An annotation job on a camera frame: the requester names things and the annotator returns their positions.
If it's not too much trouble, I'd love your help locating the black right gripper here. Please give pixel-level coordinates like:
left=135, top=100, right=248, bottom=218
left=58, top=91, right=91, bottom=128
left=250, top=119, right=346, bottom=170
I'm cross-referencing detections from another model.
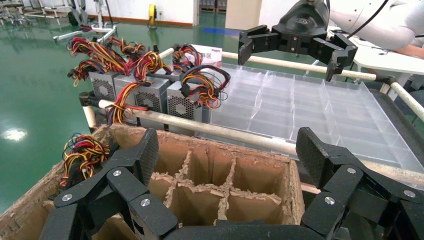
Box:
left=237, top=0, right=359, bottom=83

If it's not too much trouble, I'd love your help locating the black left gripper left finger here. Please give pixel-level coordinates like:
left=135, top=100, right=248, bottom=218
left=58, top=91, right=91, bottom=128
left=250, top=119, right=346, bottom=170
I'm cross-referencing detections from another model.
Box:
left=39, top=127, right=180, bottom=240

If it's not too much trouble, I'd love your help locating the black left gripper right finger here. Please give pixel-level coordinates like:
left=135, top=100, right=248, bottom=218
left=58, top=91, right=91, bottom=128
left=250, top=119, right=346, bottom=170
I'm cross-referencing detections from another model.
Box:
left=295, top=126, right=424, bottom=240

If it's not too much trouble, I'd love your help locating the bare person forearm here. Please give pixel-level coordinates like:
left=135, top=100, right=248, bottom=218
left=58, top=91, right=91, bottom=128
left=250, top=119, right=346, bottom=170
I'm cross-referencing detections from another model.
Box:
left=394, top=44, right=424, bottom=61

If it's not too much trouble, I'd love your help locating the clear plastic divider tray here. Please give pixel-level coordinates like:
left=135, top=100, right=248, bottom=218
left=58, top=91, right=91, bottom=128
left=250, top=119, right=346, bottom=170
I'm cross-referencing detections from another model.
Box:
left=195, top=61, right=424, bottom=175

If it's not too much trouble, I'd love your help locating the white label sign card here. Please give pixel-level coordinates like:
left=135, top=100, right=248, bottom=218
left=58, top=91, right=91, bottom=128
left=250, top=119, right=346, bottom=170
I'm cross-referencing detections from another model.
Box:
left=191, top=43, right=223, bottom=64

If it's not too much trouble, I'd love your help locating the brown cardboard divider box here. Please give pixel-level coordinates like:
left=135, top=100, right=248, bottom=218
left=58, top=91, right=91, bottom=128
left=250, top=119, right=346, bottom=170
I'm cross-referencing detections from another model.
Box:
left=0, top=123, right=306, bottom=240

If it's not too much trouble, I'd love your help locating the white wheeled stand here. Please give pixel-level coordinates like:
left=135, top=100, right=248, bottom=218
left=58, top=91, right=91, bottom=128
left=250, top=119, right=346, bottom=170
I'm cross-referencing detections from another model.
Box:
left=52, top=0, right=117, bottom=43

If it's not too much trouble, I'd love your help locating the power supply with coloured cables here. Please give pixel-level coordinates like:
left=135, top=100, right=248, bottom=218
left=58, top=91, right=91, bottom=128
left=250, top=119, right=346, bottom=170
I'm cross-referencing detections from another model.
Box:
left=66, top=35, right=147, bottom=102
left=166, top=43, right=232, bottom=137
left=58, top=133, right=111, bottom=188
left=105, top=51, right=174, bottom=130

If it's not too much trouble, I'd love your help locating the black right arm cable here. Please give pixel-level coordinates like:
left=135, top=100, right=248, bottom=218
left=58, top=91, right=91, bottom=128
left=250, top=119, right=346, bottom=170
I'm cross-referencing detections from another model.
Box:
left=346, top=0, right=391, bottom=39

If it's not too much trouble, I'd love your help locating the white pipe cart frame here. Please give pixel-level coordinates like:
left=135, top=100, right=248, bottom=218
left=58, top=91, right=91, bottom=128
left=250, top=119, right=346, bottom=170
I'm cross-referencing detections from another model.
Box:
left=78, top=47, right=424, bottom=191

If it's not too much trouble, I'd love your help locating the yellow hose reel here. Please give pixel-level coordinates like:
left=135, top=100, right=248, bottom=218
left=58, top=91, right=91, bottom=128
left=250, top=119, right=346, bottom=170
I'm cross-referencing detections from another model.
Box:
left=147, top=3, right=158, bottom=30

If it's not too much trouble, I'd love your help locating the metal frame workbench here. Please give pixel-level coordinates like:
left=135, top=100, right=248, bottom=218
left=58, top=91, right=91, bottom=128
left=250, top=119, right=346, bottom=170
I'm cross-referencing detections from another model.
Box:
left=0, top=0, right=64, bottom=27

